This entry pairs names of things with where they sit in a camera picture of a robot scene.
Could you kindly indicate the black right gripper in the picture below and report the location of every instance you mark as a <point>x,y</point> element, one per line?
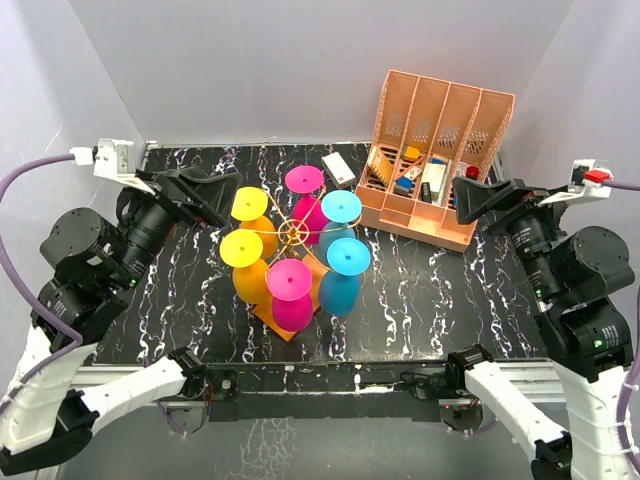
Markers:
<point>473,197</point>

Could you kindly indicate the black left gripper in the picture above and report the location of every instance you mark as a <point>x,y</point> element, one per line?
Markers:
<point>212,194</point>

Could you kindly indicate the yellow wine glass back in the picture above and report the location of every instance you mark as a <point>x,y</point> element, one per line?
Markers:
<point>249,208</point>

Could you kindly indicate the yellow wine glass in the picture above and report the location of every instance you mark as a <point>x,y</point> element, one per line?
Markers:
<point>242,250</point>
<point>249,208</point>

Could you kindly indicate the yellow wine glass front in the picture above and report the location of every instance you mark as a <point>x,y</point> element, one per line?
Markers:
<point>242,250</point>

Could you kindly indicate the blue wine glass front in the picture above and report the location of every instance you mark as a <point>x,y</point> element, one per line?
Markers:
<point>348,259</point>

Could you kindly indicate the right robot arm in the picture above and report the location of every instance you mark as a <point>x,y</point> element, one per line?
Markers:
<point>587,339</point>

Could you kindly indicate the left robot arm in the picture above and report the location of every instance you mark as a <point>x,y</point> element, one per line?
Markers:
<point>44,420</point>

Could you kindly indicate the magenta wine glass back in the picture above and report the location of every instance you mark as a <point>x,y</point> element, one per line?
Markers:
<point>306,180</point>

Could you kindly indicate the magenta wine glass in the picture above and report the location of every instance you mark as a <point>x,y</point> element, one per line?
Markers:
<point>289,282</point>
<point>306,180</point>

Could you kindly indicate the magenta wine glass front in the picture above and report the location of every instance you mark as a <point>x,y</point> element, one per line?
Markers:
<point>289,282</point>

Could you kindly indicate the wooden rack base board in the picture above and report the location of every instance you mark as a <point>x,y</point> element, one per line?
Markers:
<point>264,310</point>

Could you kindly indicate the light blue wine glass back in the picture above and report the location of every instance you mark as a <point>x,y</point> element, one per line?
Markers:
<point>341,208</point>

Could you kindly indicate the red cap item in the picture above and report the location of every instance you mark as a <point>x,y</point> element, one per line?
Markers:
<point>472,172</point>

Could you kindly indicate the white carton in organizer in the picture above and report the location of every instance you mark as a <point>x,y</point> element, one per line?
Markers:
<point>433,181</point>

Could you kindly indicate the orange block in organizer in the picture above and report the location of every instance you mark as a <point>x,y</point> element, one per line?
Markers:
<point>411,154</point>

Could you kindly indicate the pink desk file organizer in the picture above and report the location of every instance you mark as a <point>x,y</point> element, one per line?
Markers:
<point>460,124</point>

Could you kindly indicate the white small box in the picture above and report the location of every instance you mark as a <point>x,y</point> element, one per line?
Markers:
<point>338,170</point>

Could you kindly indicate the gold wire wine glass rack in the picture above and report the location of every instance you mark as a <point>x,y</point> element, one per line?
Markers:
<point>293,233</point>

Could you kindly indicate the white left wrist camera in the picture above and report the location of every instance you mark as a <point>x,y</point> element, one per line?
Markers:
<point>112,160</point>

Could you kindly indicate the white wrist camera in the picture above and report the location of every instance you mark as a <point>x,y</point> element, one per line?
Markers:
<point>112,160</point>
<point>586,184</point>

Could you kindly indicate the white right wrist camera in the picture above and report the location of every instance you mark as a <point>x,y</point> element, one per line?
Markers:
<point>586,184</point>

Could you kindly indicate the black mounting rail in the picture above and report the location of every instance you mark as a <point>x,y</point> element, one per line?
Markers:
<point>324,390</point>

